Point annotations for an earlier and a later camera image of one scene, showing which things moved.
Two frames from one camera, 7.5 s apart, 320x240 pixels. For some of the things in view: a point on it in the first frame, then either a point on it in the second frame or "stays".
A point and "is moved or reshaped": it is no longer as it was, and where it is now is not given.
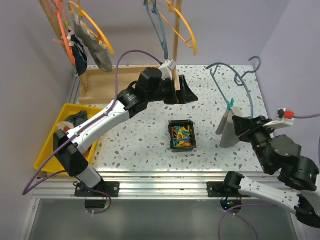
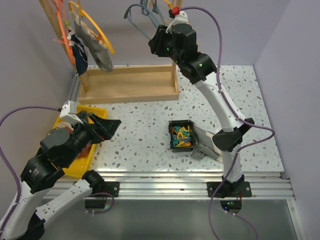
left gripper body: (170, 96) → (92, 134)
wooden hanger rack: (104, 84) stays
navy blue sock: (79, 53) stays
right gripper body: (259, 135) → (163, 45)
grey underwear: (229, 137) is moved or reshaped
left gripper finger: (186, 94) → (105, 128)
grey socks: (100, 53) stays
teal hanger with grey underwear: (235, 77) → (143, 21)
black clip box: (182, 135) stays
